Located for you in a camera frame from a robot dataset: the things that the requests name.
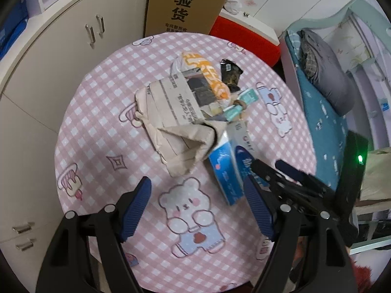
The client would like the tall brown cardboard box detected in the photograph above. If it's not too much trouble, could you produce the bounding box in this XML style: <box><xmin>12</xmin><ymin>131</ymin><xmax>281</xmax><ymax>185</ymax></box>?
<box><xmin>144</xmin><ymin>0</ymin><xmax>226</xmax><ymax>36</ymax></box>

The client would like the teal patterned mattress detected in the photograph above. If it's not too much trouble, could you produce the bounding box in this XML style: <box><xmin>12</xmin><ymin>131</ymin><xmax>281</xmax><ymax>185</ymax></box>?
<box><xmin>285</xmin><ymin>31</ymin><xmax>347</xmax><ymax>190</ymax></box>

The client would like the white plastic bag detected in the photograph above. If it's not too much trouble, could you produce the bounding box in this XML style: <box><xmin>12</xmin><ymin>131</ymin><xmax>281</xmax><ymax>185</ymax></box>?
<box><xmin>223</xmin><ymin>0</ymin><xmax>243</xmax><ymax>15</ymax></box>

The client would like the blue shopping bag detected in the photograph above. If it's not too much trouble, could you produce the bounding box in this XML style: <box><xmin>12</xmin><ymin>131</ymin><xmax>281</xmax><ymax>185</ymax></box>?
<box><xmin>0</xmin><ymin>0</ymin><xmax>29</xmax><ymax>59</ymax></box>

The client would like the grey folded duvet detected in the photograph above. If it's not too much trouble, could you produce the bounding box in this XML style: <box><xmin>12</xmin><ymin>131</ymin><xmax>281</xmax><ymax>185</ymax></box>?
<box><xmin>299</xmin><ymin>29</ymin><xmax>355</xmax><ymax>116</ymax></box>

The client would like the beige hanging shirt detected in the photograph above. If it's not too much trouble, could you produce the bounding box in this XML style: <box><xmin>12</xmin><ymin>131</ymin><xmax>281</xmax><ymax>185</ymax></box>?
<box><xmin>360</xmin><ymin>147</ymin><xmax>391</xmax><ymax>201</ymax></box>

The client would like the orange white bread bag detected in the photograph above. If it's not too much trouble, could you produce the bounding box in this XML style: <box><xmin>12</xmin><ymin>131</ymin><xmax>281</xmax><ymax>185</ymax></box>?
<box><xmin>171</xmin><ymin>52</ymin><xmax>231</xmax><ymax>101</ymax></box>

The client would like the white curved cabinet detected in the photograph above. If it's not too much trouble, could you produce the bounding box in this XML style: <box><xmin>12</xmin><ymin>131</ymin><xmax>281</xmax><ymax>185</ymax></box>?
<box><xmin>1</xmin><ymin>0</ymin><xmax>147</xmax><ymax>292</ymax></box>

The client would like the teal patterned wrapper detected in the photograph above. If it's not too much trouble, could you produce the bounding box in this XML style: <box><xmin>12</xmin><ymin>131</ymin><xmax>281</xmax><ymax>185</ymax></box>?
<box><xmin>223</xmin><ymin>88</ymin><xmax>259</xmax><ymax>122</ymax></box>

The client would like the dark seaweed wrapper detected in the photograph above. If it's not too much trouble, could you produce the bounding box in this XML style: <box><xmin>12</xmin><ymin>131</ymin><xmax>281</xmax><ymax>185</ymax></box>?
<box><xmin>220</xmin><ymin>59</ymin><xmax>243</xmax><ymax>93</ymax></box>

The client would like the teal bunk bed frame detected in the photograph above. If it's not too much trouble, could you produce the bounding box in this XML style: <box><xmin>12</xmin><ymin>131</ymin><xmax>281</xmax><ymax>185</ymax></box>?
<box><xmin>279</xmin><ymin>0</ymin><xmax>391</xmax><ymax>255</ymax></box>

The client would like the blue white box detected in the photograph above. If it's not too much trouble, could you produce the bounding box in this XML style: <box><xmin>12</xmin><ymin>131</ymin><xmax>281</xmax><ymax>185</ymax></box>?
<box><xmin>209</xmin><ymin>120</ymin><xmax>257</xmax><ymax>206</ymax></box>

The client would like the red bench with white top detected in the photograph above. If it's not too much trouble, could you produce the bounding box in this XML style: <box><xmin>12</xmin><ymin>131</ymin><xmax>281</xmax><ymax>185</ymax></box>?
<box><xmin>209</xmin><ymin>9</ymin><xmax>281</xmax><ymax>67</ymax></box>

